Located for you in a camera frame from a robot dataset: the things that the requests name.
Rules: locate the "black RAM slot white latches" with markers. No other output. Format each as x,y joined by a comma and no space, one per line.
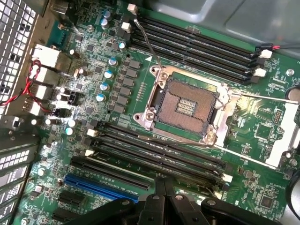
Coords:
131,146
199,55
122,164
199,35

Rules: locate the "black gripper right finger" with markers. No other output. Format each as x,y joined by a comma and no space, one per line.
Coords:
182,211

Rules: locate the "silver coin battery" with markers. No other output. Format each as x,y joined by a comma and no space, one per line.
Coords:
294,93

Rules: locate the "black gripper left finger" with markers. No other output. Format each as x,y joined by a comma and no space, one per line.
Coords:
152,211

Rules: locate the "long black expansion slot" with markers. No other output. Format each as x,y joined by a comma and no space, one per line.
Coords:
110,172

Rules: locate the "long blue expansion slot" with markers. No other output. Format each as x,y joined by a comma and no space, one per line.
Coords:
98,187

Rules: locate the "green Dell motherboard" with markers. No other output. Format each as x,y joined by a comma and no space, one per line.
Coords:
257,187

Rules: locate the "open black silver PC case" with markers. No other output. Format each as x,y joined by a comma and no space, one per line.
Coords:
234,18

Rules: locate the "CPU socket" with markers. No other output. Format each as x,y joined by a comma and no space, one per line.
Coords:
185,105

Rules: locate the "thin metal locking lever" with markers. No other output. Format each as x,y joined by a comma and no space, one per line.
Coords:
150,45

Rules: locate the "short black expansion slot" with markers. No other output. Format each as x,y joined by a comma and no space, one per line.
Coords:
65,214
70,198

